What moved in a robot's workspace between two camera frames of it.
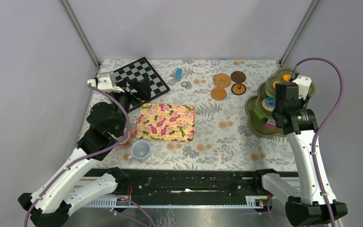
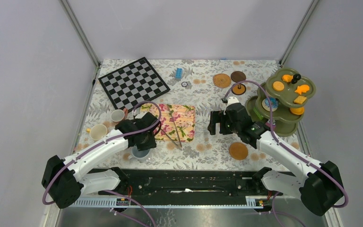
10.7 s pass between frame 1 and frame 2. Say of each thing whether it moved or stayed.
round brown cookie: stayed
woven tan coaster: stayed
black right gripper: moved
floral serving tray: stayed
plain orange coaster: moved
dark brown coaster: stayed
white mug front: stayed
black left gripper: moved
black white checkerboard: stayed
